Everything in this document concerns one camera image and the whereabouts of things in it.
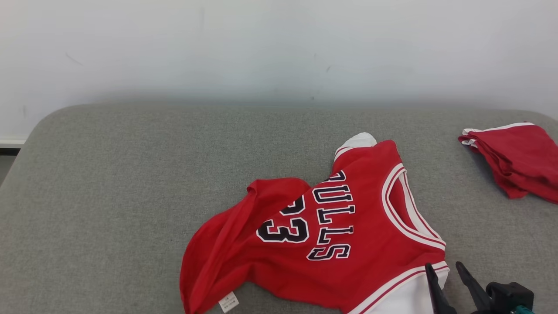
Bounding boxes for red basketball jersey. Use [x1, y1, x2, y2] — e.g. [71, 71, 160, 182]
[179, 132, 450, 314]

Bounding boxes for red basketball shorts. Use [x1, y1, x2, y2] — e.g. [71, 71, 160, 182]
[457, 122, 558, 205]

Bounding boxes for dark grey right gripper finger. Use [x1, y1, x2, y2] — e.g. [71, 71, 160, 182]
[455, 261, 496, 313]
[425, 263, 458, 314]

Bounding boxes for grey fabric sofa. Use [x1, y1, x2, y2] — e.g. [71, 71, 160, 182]
[0, 102, 558, 314]

